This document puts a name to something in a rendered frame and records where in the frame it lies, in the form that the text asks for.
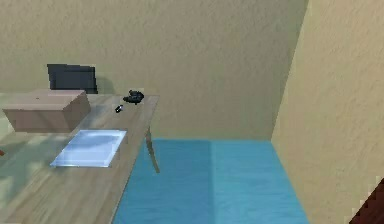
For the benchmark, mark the small black pen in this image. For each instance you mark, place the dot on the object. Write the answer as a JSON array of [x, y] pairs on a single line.
[[119, 108]]

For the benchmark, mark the light wooden table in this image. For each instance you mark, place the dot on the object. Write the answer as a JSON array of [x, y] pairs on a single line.
[[100, 186]]

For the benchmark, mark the dark brown wooden furniture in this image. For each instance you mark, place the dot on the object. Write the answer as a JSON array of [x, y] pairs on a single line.
[[371, 208]]

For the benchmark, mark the brown cardboard box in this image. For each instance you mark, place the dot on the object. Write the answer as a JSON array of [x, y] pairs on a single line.
[[46, 111]]

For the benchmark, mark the black lumpy object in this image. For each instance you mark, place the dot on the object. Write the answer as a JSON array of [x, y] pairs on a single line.
[[134, 97]]

